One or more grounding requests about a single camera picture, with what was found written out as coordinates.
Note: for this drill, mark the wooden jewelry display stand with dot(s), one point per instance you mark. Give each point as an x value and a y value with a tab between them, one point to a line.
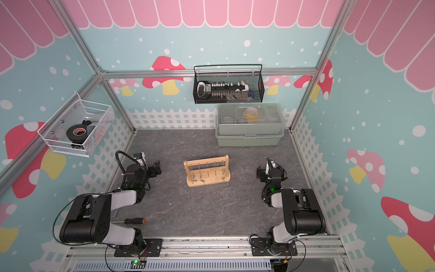
207	171

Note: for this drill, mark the yellow item in box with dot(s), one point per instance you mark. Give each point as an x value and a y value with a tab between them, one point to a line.
251	113

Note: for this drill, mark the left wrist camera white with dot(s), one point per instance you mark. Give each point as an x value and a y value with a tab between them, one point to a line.
140	158

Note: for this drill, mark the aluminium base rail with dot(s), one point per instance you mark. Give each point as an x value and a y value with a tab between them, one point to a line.
215	254

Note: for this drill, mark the green plastic storage box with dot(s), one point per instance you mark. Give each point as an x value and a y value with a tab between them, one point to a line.
233	130

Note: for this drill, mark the black tape roll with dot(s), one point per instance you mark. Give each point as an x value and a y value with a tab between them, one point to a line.
77	134

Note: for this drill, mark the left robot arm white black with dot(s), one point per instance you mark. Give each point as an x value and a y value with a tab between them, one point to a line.
89	218

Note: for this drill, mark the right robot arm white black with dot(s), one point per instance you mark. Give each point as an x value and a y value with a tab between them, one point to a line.
302	215

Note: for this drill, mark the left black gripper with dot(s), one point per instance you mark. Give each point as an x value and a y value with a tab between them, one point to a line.
153	173

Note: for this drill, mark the black wire mesh basket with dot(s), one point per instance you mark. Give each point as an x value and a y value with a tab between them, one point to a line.
233	83

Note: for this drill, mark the green circuit board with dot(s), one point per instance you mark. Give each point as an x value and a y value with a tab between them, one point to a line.
138	264

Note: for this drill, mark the white black device in basket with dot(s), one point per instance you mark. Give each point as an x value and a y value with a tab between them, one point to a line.
221	91

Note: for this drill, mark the yellow black screwdriver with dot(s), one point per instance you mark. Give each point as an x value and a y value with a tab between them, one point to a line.
135	221

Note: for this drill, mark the white wire basket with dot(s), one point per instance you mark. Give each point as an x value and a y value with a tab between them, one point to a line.
97	116

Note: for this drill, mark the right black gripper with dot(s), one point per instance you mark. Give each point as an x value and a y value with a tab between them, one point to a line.
264	174

